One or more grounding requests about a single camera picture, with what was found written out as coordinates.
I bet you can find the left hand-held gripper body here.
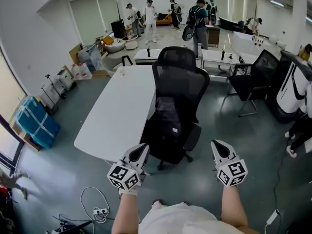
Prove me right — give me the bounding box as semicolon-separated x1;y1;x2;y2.
106;143;151;191

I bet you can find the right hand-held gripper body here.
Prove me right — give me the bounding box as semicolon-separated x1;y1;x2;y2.
210;139;249;188

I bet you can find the black bag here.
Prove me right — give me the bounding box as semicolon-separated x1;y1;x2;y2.
155;96;182;141

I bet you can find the black mesh office chair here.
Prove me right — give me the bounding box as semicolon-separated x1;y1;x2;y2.
139;46;211;171

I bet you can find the person's left forearm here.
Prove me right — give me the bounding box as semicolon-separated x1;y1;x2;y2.
111;193;141;234

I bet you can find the person's right forearm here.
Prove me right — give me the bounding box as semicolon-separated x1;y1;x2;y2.
220;185;249;232

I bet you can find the black sled-base visitor chair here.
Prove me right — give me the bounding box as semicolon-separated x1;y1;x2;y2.
227;49;280;118

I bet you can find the white chair with orange cushion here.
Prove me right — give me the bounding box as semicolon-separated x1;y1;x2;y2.
100;36;125;54

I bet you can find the white wristband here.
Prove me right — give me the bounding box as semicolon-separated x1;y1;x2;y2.
118;188;138;196

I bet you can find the white desk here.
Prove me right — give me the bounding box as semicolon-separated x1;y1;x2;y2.
74;65;157;163

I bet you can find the person's white shirt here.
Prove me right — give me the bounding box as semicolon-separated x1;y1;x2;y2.
138;202;247;234

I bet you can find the blue wrapped box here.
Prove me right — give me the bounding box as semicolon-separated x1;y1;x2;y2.
14;96;61;150

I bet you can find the flat cardboard box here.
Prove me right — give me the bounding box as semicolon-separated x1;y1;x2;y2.
11;121;42;152

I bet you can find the beige armchair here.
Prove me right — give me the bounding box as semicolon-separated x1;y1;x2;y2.
100;56;123;78

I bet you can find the grey cloth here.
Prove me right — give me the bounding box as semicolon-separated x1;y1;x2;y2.
0;169;29;200

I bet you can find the black tripod stand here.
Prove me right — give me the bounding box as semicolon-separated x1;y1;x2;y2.
40;74;67;117

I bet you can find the white low table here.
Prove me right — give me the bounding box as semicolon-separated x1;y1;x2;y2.
200;48;241;71
133;48;169;66

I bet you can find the plastic wrapped bundle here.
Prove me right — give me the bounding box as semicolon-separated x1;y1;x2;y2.
77;44;102;72

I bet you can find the cardboard panel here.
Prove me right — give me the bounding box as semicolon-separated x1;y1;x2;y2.
68;43;84;66

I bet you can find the round white side table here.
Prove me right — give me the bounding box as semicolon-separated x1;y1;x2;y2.
120;34;139;51

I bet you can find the brown wooden desk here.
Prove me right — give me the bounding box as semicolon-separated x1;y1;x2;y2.
205;24;221;48

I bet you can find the black cabinet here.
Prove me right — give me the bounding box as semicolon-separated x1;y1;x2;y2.
110;19;128;39

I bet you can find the orange sofa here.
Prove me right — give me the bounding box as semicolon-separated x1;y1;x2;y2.
156;13;173;26

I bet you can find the black floor cable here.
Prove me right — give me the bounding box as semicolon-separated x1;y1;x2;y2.
274;144;294;212

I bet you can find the white cable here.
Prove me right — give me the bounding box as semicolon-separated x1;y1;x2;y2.
80;186;111;224

